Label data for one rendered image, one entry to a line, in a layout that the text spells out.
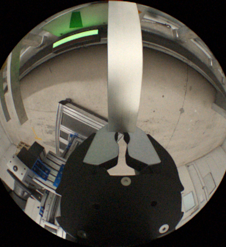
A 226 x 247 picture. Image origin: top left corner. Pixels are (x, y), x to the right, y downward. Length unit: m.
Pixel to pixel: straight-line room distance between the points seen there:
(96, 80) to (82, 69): 0.23
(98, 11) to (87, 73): 0.83
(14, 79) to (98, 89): 0.86
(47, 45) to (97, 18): 0.21
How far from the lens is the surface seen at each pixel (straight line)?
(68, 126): 1.05
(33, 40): 0.37
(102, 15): 0.27
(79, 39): 0.29
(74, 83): 1.06
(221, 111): 2.34
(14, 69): 0.26
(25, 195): 0.67
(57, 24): 0.29
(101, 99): 0.97
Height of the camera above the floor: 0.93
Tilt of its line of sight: 58 degrees down
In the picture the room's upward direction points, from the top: 174 degrees counter-clockwise
